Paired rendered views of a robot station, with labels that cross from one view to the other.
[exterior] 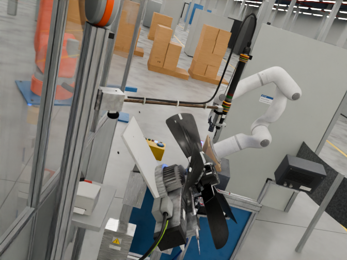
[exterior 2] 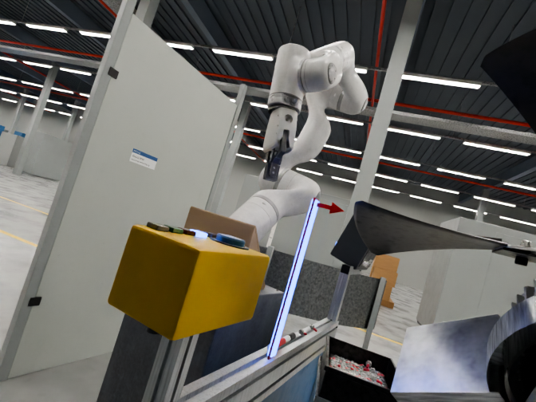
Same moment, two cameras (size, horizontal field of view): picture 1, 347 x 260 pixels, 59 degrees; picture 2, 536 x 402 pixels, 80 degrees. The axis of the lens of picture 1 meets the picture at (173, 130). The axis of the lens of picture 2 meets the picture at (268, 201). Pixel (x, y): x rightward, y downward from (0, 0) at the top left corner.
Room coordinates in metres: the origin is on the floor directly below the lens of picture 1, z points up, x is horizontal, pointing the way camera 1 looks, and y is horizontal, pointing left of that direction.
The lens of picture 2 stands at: (1.60, 0.41, 1.11)
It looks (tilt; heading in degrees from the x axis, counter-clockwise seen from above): 4 degrees up; 301
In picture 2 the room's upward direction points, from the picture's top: 17 degrees clockwise
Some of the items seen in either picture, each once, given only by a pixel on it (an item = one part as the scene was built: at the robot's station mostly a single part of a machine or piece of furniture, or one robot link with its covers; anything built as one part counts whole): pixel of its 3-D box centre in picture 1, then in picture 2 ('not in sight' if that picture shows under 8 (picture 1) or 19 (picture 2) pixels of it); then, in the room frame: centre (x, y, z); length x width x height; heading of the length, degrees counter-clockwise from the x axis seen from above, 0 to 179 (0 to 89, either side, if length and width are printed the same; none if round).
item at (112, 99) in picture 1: (108, 98); not in sight; (1.13, 0.28, 1.54); 0.10 x 0.07 x 0.08; 128
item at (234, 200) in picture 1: (199, 190); (279, 362); (1.87, -0.30, 0.82); 0.90 x 0.04 x 0.08; 93
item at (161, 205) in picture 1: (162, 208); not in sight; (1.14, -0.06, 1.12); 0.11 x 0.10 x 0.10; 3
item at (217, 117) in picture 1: (220, 115); not in sight; (1.50, -0.21, 1.50); 0.09 x 0.07 x 0.10; 128
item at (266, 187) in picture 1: (264, 191); (340, 292); (1.90, -0.73, 0.96); 0.03 x 0.03 x 0.20; 3
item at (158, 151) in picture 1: (152, 149); (197, 281); (1.85, 0.10, 1.02); 0.16 x 0.10 x 0.11; 93
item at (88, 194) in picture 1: (79, 198); not in sight; (1.29, 0.35, 0.92); 0.17 x 0.16 x 0.11; 93
